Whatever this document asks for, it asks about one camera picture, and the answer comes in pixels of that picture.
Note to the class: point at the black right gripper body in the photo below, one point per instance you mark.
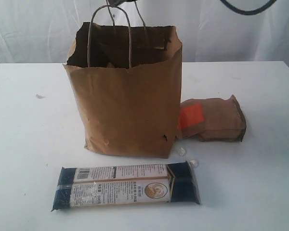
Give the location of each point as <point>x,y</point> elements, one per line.
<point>119,2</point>

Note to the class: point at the dark blue noodle packet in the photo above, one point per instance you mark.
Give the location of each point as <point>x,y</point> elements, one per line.
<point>124,185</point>

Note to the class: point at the brown paper shopping bag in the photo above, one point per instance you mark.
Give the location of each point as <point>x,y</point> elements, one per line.
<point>127,85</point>

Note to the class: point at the white backdrop curtain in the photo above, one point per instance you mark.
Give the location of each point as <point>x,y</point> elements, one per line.
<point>41,31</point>

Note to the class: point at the small paper scrap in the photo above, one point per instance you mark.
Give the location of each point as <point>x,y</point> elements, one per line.
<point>39,96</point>

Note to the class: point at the brown pouch with orange label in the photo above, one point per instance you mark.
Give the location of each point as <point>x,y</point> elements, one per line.
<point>213,119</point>

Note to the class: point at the white wrapped candy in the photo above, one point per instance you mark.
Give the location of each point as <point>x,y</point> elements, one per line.
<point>182,151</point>
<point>193,163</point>

